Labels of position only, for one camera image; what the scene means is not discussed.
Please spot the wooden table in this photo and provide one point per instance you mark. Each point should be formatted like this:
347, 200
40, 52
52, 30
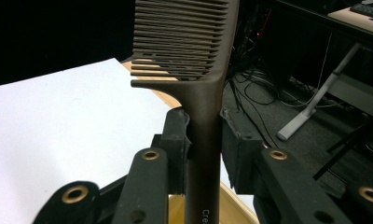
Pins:
153, 82

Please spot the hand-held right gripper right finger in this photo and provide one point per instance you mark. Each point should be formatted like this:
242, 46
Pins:
240, 149

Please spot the black keyboard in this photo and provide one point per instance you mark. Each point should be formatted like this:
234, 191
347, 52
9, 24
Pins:
369, 11

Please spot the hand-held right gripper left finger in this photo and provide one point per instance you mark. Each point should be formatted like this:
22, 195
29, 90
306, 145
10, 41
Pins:
173, 146

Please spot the dark brown comb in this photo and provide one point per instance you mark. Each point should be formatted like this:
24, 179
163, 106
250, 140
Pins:
203, 124

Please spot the light wooden desk top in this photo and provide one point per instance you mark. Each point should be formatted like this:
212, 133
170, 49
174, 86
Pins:
358, 21

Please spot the white mat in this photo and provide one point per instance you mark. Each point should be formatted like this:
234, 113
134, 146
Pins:
66, 124

